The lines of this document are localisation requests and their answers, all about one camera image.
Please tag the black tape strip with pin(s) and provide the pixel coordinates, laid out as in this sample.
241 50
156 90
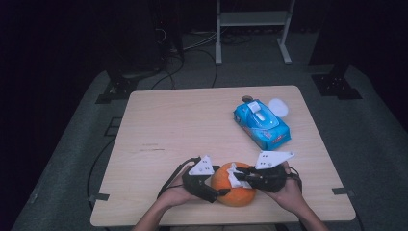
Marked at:
97 196
343 191

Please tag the white metal stand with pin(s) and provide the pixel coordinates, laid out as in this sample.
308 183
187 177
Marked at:
253 17

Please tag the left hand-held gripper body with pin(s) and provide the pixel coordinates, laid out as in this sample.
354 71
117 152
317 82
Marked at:
197 184

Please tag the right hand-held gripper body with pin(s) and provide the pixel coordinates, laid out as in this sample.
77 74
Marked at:
269 179

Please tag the white wet wipe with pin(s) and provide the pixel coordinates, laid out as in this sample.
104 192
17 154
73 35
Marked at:
233 179

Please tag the white round lid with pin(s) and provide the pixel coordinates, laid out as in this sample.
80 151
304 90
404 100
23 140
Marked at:
278 107

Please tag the black stand with base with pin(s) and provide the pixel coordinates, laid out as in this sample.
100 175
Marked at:
336 85
122 85

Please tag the person's left hand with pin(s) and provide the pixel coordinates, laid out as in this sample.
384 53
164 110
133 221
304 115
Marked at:
174 195

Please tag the small dark round object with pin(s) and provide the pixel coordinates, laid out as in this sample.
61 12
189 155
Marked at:
247 98

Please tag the blue wet wipes pack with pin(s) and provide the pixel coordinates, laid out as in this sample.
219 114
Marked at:
263 125

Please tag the dark floor plate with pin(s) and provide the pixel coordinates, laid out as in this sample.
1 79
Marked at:
113 126

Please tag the person's right hand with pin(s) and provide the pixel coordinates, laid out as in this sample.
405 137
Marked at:
288 197

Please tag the orange plush toy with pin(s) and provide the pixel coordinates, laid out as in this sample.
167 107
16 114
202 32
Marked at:
237 195

